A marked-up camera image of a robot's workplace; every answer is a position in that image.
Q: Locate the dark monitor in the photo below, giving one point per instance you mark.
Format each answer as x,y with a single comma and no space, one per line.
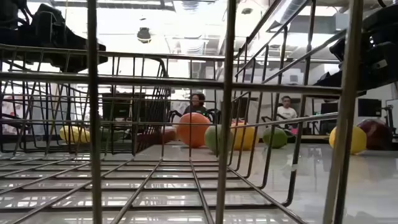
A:
116,107

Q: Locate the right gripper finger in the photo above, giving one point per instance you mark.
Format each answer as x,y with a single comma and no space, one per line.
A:
379,76

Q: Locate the black monitor on stand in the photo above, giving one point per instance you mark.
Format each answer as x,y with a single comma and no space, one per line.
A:
369,107

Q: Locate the green cucumber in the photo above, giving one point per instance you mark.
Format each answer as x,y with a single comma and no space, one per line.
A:
112,135

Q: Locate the floral patterned cloth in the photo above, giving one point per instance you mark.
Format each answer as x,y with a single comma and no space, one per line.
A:
11,115

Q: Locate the green lime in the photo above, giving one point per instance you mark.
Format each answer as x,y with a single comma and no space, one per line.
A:
275,137
213,138

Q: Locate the yellow lemon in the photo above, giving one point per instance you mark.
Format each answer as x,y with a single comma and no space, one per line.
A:
357,140
245,138
73,134

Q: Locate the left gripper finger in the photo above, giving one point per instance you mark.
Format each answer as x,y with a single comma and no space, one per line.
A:
74,54

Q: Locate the background wooden table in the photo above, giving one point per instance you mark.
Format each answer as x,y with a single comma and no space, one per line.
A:
311,138

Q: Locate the pink object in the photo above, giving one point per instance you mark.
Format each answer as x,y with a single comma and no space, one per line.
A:
293,130

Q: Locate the person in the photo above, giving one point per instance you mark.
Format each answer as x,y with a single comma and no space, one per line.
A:
196,102
286,112

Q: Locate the round black ceiling fixture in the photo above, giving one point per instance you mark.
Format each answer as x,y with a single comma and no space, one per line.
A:
144,35

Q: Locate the orange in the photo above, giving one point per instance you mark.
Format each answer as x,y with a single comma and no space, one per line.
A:
192,130

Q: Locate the white whiteboard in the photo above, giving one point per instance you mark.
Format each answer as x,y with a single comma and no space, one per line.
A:
395,112

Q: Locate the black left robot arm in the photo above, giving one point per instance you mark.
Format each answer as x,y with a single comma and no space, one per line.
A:
11,12

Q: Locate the grey ceiling sensor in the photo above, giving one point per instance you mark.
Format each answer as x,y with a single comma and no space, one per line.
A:
247,11

